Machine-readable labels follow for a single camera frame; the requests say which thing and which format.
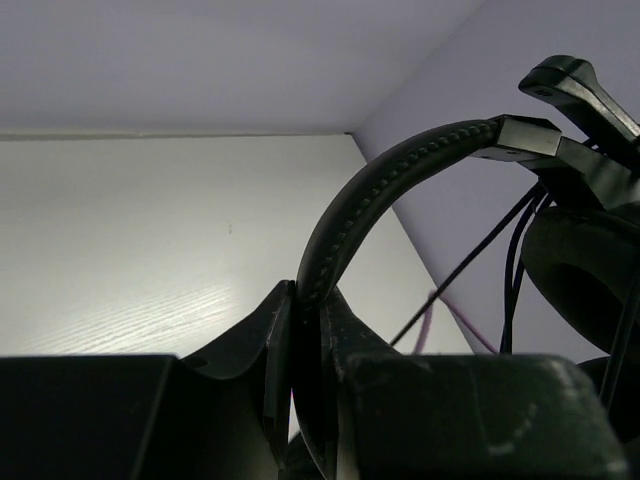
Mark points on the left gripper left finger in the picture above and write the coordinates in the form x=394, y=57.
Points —
x=221, y=412

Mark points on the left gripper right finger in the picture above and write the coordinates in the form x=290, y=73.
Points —
x=459, y=416

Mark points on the black headset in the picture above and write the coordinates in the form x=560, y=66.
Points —
x=571, y=278

